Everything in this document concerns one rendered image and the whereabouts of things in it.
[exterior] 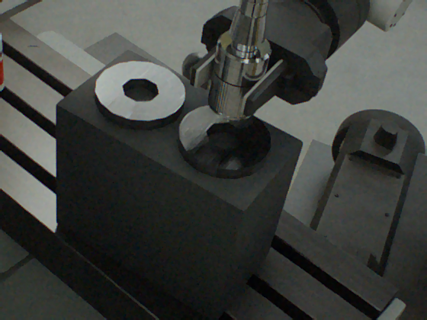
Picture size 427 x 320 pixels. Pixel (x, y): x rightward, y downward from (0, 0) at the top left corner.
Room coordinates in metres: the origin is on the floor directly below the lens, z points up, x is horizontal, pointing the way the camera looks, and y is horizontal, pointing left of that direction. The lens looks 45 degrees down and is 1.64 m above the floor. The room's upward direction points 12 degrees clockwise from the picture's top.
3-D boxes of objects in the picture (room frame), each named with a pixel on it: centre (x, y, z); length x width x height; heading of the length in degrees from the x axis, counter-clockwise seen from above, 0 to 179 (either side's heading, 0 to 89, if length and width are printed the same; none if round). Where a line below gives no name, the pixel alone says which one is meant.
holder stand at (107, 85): (0.56, 0.04, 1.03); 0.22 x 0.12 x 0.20; 66
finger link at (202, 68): (0.56, 0.02, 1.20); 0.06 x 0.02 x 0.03; 154
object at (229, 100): (0.54, 0.00, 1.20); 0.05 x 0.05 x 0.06
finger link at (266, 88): (0.53, -0.03, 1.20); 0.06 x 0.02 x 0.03; 154
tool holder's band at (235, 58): (0.54, 0.00, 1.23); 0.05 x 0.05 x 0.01
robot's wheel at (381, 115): (1.27, -0.34, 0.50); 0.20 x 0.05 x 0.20; 77
